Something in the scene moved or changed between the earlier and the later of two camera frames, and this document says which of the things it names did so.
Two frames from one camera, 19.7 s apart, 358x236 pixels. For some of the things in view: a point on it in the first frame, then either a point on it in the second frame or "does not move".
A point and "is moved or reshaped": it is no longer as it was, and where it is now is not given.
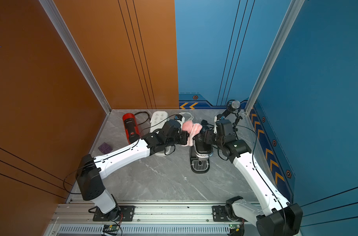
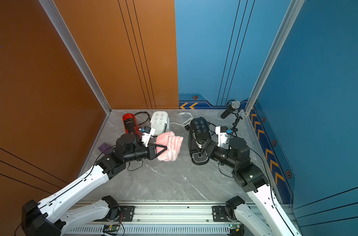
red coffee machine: (131, 127) does not move
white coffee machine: (158, 119) does not move
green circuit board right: (233, 226) does not move
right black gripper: (208, 135) → (215, 147)
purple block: (104, 148) does not move
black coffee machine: (200, 153) is moved or reshaped
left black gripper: (184, 134) → (151, 149)
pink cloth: (193, 129) is moved or reshaped
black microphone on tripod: (233, 106) does not move
